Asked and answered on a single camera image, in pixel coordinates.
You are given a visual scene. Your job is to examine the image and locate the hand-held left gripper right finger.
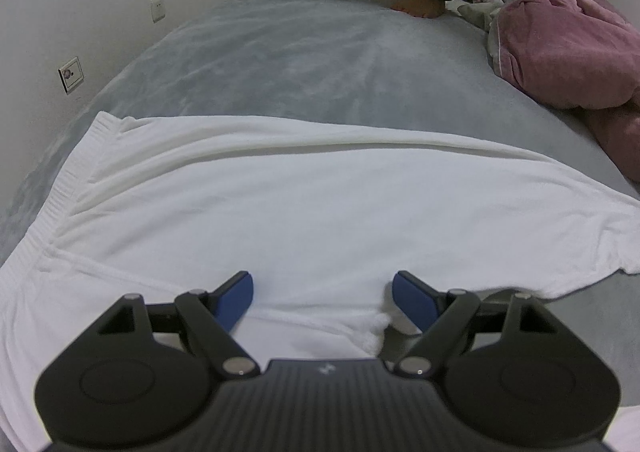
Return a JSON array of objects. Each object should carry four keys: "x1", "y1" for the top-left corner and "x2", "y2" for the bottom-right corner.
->
[{"x1": 391, "y1": 270, "x2": 561, "y2": 379}]

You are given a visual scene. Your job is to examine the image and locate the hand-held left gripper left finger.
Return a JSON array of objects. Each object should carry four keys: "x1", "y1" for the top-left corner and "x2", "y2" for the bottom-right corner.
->
[{"x1": 95, "y1": 271, "x2": 262, "y2": 379}]

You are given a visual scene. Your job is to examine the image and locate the white pants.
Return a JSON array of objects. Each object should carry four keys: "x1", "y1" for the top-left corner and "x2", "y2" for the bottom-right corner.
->
[{"x1": 0, "y1": 112, "x2": 640, "y2": 452}]

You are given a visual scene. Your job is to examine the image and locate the grey fleece blanket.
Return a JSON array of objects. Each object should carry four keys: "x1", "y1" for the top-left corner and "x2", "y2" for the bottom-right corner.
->
[{"x1": 0, "y1": 0, "x2": 640, "y2": 323}]

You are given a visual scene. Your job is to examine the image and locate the pink quilt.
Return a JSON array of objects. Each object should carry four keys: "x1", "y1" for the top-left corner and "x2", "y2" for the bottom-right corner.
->
[{"x1": 475, "y1": 0, "x2": 640, "y2": 183}]

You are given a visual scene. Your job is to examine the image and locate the light grey cloth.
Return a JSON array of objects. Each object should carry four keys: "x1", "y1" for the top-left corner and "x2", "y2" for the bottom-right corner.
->
[{"x1": 446, "y1": 0, "x2": 506, "y2": 77}]

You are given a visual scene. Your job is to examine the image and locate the square wall panel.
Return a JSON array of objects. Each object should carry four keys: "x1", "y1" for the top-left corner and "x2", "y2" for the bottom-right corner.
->
[{"x1": 57, "y1": 56, "x2": 85, "y2": 95}]

